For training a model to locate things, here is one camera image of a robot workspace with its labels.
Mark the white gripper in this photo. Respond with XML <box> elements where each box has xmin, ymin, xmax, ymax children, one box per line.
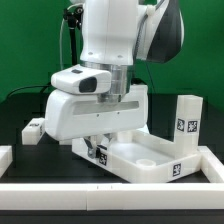
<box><xmin>45</xmin><ymin>85</ymin><xmax>148</xmax><ymax>158</ymax></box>

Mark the white desk top tray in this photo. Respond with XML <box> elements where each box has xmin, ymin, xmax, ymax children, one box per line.
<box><xmin>72</xmin><ymin>131</ymin><xmax>201</xmax><ymax>183</ymax></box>

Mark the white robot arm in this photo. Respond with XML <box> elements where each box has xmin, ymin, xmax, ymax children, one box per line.
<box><xmin>45</xmin><ymin>0</ymin><xmax>184</xmax><ymax>158</ymax></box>

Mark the white left fence block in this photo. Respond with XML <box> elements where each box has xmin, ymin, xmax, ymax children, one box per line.
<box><xmin>0</xmin><ymin>146</ymin><xmax>13</xmax><ymax>178</ymax></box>

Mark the white front fence rail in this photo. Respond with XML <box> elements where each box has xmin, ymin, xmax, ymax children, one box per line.
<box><xmin>0</xmin><ymin>183</ymin><xmax>224</xmax><ymax>211</ymax></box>

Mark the black cable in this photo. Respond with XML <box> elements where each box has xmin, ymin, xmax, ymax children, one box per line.
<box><xmin>5</xmin><ymin>84</ymin><xmax>54</xmax><ymax>99</ymax></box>

